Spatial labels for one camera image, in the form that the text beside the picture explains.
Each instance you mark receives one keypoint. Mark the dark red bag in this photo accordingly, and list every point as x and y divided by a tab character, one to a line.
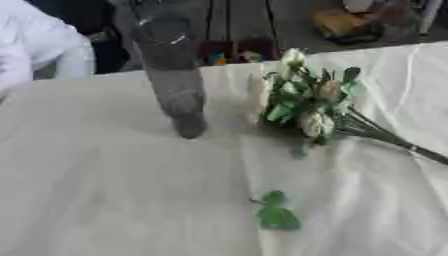
236	51

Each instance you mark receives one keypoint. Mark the white artificial flower bouquet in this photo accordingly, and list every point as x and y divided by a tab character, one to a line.
309	100

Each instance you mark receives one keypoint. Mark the loose green leaf sprig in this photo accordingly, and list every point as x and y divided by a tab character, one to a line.
276	215

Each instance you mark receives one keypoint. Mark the black tripod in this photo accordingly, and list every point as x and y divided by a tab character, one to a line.
228	20

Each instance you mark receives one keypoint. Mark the person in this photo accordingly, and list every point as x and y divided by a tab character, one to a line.
35	46

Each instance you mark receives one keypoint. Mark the yellow cardboard box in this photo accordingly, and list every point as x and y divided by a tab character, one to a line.
344	23

